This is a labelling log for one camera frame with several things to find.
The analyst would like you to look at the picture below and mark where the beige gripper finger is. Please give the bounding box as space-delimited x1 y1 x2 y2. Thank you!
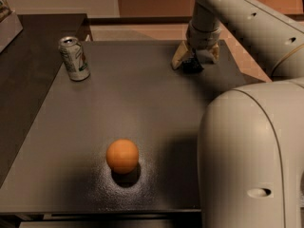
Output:
196 43 219 64
171 41 192 70

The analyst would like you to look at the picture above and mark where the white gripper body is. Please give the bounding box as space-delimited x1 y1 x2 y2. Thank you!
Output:
186 22 220 50

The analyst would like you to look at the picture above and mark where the dark blue rxbar wrapper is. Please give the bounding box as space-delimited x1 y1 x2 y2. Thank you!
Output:
181 57 203 74

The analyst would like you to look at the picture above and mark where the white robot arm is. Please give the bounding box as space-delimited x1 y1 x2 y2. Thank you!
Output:
172 0 304 228

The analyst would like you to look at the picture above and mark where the silver green soda can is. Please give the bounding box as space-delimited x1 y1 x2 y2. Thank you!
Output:
58 36 90 81

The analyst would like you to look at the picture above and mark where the orange fruit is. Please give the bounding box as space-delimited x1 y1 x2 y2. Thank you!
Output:
105 139 139 175

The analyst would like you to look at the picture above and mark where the white box at left edge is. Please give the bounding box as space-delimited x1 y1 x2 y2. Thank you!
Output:
0 11 23 53

